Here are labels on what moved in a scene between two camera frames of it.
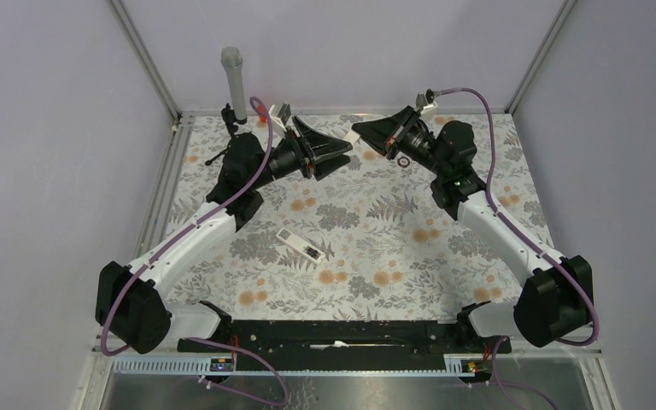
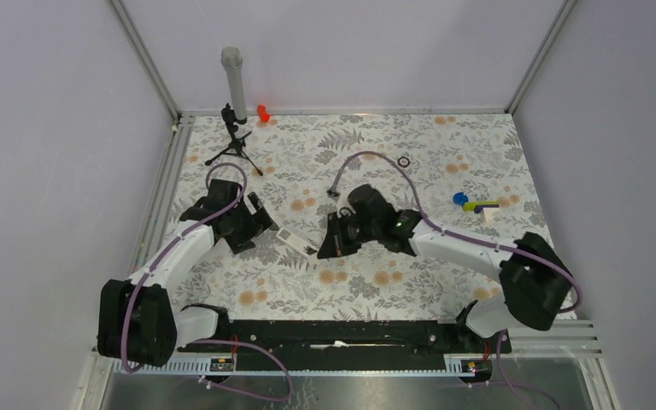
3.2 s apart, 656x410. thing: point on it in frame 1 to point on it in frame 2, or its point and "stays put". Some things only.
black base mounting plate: (348, 345) stays put
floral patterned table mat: (366, 240) stays put
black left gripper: (321, 147) to (258, 222)
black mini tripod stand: (231, 122) stays put
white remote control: (303, 248) stays put
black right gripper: (388, 135) to (336, 243)
